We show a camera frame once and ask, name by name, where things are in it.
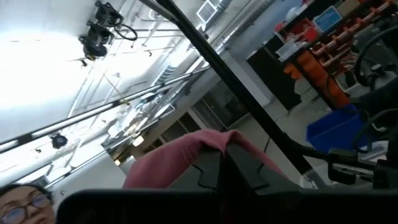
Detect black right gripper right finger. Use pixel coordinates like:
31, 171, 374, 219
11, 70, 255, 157
221, 142, 300, 196

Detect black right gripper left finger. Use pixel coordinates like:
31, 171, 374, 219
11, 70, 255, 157
169, 145, 226, 191

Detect maroon cloth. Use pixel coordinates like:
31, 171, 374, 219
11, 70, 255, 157
122, 128, 283, 190

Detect blue plastic bin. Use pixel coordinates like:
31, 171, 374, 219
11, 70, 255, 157
305, 103, 371, 154

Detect orange storage rack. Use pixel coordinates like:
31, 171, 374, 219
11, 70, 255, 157
283, 0, 398, 110

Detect white air vent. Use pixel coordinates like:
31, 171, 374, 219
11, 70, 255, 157
196, 0, 219, 24

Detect blue sign board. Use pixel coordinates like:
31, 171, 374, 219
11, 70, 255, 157
313, 5, 344, 34

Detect person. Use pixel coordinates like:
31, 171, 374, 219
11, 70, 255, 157
0, 182, 57, 224

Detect person's glasses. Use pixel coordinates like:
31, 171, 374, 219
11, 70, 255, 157
0, 193, 52, 224

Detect black metal table frame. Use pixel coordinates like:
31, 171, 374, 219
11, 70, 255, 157
138, 0, 315, 179

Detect metal ceiling rail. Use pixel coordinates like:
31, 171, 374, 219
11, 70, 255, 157
0, 66, 211, 155

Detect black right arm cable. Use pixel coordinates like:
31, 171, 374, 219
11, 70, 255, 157
353, 24, 398, 88

